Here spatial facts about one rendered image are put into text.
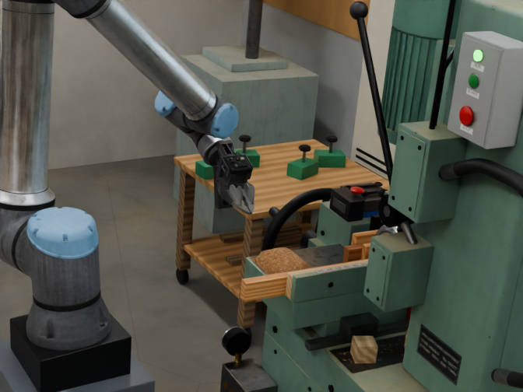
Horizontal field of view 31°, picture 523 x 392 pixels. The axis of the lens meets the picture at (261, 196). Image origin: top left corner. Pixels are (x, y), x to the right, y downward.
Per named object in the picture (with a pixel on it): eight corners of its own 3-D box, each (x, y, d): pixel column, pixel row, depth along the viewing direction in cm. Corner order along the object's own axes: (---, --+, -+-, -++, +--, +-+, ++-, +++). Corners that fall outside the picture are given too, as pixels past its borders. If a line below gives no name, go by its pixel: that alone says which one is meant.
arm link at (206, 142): (194, 157, 249) (227, 154, 253) (201, 169, 246) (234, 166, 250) (201, 131, 243) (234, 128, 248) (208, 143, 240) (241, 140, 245)
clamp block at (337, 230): (367, 229, 223) (372, 194, 219) (400, 253, 212) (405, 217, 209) (314, 237, 216) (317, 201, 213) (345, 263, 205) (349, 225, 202)
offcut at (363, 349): (349, 351, 185) (352, 335, 183) (370, 351, 185) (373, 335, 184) (355, 363, 181) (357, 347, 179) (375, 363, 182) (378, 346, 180)
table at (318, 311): (443, 229, 234) (447, 207, 232) (526, 284, 210) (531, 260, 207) (222, 263, 207) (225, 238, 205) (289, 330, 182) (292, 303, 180)
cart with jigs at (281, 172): (301, 253, 409) (317, 113, 384) (383, 313, 365) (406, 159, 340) (166, 280, 375) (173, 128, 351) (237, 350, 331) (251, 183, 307)
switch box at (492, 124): (475, 127, 154) (492, 30, 148) (516, 147, 146) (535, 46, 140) (445, 129, 151) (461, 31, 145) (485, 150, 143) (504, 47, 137)
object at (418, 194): (423, 198, 168) (436, 119, 163) (454, 218, 161) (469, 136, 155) (384, 204, 165) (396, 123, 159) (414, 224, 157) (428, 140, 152)
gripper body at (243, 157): (228, 171, 233) (210, 141, 240) (221, 197, 238) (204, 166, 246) (255, 168, 236) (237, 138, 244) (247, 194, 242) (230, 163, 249)
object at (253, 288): (468, 257, 206) (472, 241, 204) (474, 261, 204) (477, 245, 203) (240, 297, 181) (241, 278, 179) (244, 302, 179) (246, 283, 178)
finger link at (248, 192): (254, 199, 230) (240, 175, 236) (249, 217, 234) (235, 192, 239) (266, 198, 231) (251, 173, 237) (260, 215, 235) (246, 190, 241)
